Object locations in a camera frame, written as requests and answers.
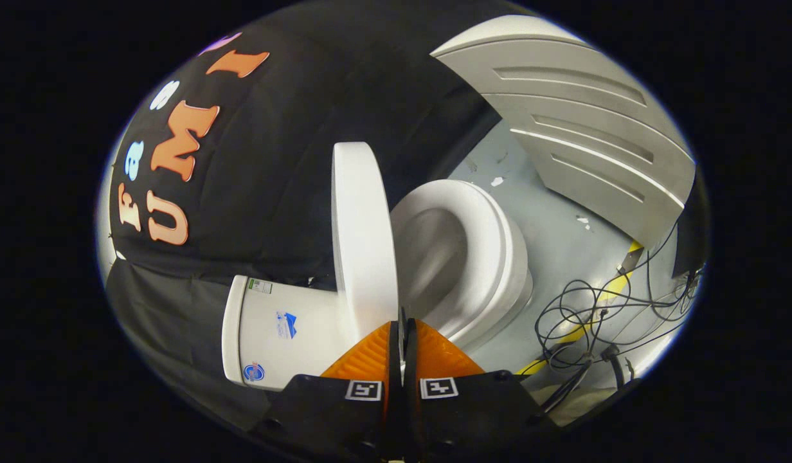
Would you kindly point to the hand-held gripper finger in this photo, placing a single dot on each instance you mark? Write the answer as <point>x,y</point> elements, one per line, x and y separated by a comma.
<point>411,399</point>
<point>396,386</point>

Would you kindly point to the white ceramic toilet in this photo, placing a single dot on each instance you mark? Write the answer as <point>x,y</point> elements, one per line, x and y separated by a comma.
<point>274,347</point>

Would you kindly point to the white toilet seat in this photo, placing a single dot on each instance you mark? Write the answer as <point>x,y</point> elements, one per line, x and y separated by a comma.
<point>479,218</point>

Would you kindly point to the yellow floor strip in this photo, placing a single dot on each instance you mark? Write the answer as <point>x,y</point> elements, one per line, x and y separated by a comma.
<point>618,283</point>

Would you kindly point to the black backdrop cloth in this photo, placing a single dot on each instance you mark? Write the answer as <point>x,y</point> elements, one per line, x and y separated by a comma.
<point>274,161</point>

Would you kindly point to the white drawer cabinet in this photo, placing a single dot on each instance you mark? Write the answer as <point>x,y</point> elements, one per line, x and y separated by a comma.
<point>595,148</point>

